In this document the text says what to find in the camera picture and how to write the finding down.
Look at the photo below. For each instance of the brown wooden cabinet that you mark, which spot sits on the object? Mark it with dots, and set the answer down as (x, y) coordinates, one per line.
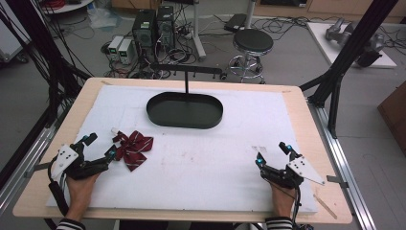
(394, 118)

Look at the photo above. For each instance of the clear plastic bag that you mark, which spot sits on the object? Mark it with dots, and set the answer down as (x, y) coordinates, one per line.
(103, 19)

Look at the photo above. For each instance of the black computer tower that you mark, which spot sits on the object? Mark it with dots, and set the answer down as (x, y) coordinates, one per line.
(144, 33)
(165, 27)

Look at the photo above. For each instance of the grey metal desk leg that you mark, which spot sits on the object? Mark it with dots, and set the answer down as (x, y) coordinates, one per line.
(198, 35)

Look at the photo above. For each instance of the white foam mat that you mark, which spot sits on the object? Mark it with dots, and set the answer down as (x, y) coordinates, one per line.
(198, 166)

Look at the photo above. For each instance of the black round stool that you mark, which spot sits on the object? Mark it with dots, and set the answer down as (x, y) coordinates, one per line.
(252, 41)

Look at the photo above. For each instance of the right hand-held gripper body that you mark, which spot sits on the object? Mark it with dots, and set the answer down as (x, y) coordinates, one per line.
(281, 177)

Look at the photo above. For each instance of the black hanger stand with tray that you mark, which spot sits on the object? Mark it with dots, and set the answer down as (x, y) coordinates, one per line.
(183, 110)

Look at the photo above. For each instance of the metal clamp bracket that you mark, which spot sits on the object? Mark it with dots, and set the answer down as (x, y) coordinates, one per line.
(337, 181)
(36, 169)

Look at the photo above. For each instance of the dark red striped bow tie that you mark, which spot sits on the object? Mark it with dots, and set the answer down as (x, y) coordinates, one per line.
(134, 150)

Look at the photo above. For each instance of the black flat box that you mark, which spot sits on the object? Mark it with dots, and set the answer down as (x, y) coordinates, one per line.
(235, 22)

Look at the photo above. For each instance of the person's left hand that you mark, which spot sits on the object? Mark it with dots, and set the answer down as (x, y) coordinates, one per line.
(79, 195)

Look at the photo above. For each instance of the white power supply unit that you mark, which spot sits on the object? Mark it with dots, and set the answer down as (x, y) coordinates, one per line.
(115, 46)
(126, 51)

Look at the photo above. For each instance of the black metal frame strut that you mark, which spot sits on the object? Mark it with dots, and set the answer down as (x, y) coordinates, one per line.
(348, 54)
(41, 54)

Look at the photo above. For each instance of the person's right hand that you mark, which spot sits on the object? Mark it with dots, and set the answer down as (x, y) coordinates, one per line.
(282, 201)

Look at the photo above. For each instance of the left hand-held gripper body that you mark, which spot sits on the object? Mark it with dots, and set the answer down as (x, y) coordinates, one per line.
(89, 167)

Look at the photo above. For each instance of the aluminium rail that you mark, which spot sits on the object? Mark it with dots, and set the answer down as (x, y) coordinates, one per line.
(348, 166)
(22, 169)

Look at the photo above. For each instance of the white floor board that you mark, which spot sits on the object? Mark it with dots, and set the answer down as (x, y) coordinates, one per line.
(322, 41)

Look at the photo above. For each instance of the thin wooden stick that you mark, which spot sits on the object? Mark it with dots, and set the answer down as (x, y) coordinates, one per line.
(325, 206)

